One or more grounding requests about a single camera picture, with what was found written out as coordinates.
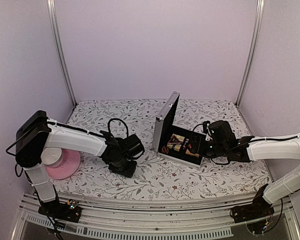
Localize left aluminium frame post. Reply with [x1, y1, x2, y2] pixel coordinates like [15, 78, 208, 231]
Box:
[46, 0, 77, 108]

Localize pink plate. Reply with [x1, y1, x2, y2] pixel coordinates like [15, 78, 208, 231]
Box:
[44, 149, 80, 180]

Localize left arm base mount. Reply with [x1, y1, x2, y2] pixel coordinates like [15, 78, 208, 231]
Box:
[38, 196, 83, 223]

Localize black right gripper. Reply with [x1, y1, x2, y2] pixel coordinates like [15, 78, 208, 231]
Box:
[186, 135, 228, 158]

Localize right aluminium frame post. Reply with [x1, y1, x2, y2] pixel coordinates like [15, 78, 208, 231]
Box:
[235, 0, 265, 109]

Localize aluminium poker case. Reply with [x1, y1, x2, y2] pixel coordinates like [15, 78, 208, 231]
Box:
[151, 91, 203, 168]

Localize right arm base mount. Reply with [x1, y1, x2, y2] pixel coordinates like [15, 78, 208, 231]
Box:
[229, 189, 275, 223]

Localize white bowl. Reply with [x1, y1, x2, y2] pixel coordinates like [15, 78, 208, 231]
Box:
[41, 147, 63, 168]

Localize red Texas Hold'em card deck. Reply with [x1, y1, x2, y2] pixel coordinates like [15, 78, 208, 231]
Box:
[185, 150, 200, 158]

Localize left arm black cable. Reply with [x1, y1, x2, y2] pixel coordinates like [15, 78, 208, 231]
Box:
[107, 117, 130, 141]

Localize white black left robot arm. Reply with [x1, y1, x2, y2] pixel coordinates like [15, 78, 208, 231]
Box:
[5, 110, 145, 217]

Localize black triangular all-in button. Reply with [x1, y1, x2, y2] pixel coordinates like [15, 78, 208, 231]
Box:
[167, 134, 181, 146]

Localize aluminium front rail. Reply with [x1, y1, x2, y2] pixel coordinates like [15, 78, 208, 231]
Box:
[13, 192, 300, 240]

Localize floral patterned table mat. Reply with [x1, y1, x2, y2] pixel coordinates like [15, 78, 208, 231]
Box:
[52, 99, 271, 201]

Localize blue Texas Hold'em card deck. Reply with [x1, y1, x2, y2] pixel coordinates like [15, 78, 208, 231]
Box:
[166, 133, 185, 152]

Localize aluminium frame post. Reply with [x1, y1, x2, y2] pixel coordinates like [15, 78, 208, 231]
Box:
[46, 0, 77, 108]
[235, 0, 265, 109]

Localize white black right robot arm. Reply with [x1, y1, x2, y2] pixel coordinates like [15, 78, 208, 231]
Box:
[186, 120, 300, 218]

